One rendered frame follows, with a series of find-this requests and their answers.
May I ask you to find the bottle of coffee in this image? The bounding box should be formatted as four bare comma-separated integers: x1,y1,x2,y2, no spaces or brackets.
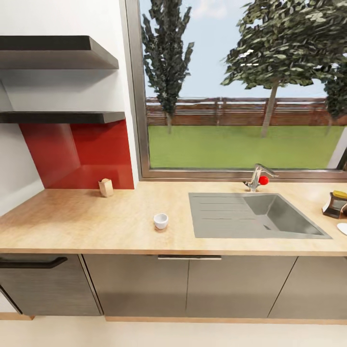
321,190,347,219

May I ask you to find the coffee cup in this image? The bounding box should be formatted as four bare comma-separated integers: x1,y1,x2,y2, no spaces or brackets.
154,214,168,229

